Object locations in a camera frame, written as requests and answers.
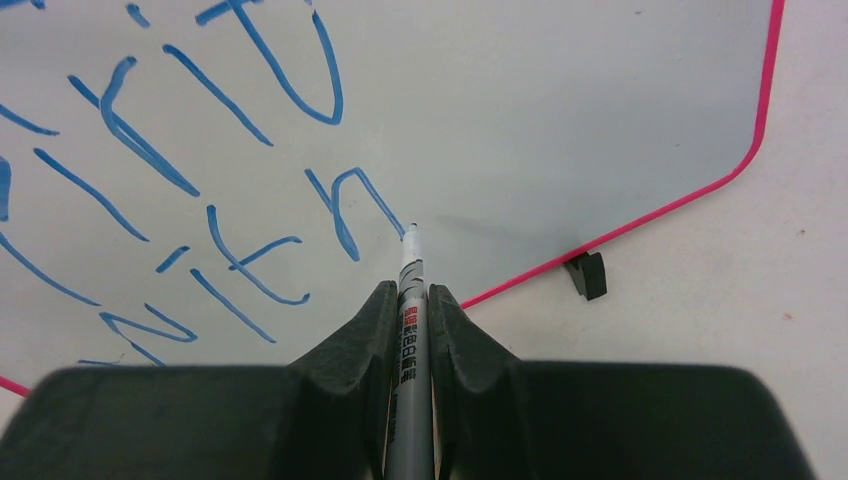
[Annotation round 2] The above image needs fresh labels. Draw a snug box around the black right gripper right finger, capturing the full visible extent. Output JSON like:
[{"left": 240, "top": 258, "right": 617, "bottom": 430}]
[{"left": 428, "top": 285, "right": 814, "bottom": 479}]

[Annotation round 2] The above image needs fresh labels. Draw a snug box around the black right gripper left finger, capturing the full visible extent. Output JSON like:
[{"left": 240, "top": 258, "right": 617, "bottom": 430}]
[{"left": 1, "top": 281, "right": 398, "bottom": 479}]

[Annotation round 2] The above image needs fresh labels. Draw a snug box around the black right whiteboard foot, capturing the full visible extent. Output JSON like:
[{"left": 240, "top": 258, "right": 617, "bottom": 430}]
[{"left": 563, "top": 252, "right": 608, "bottom": 301}]

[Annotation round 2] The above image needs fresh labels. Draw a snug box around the pink framed whiteboard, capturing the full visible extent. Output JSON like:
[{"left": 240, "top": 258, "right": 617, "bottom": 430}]
[{"left": 1, "top": 1, "right": 783, "bottom": 386}]

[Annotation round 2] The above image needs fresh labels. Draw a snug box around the blue white whiteboard marker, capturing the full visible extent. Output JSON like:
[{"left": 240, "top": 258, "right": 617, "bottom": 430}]
[{"left": 384, "top": 223, "right": 434, "bottom": 479}]

